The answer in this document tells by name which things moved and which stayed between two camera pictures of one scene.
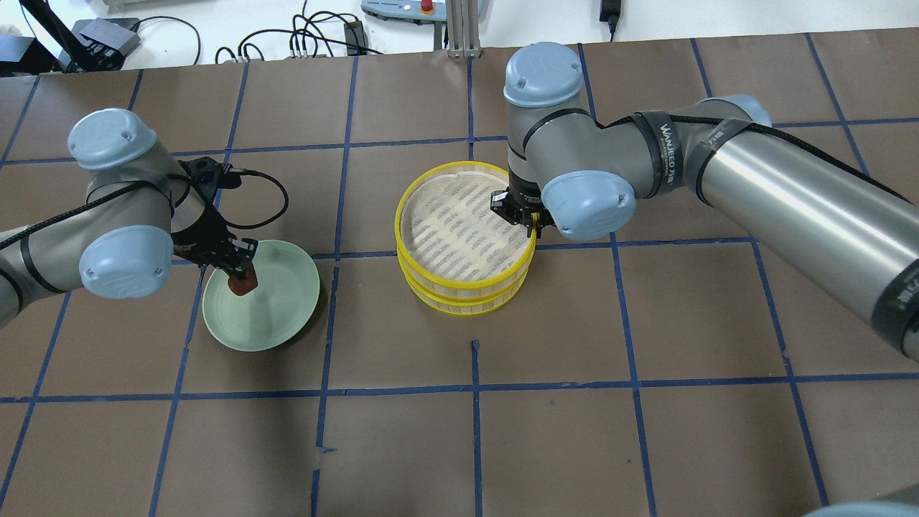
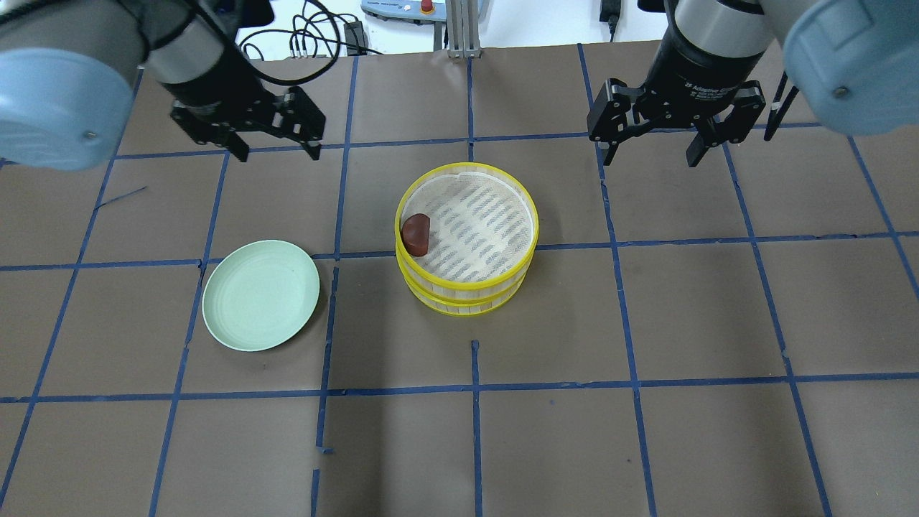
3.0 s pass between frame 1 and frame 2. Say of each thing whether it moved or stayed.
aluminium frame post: stayed
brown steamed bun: moved
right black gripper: moved
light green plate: stayed
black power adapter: stayed
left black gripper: moved
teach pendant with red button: stayed
